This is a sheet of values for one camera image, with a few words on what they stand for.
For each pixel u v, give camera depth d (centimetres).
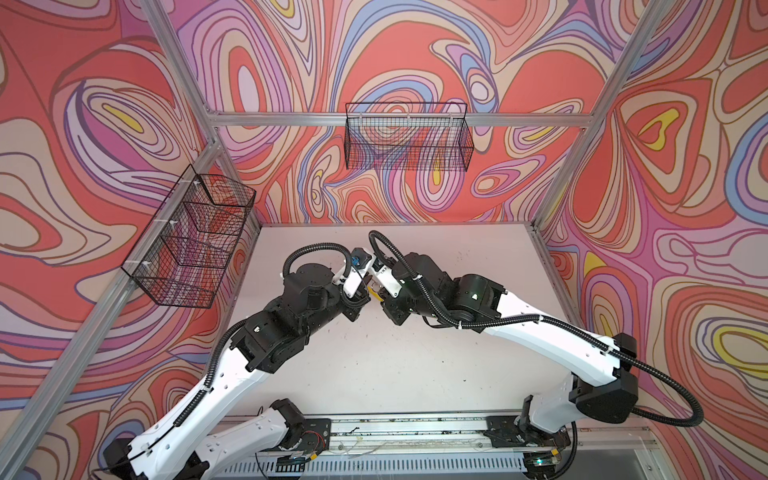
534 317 42
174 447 37
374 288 64
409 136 96
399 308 57
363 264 51
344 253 44
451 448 72
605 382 41
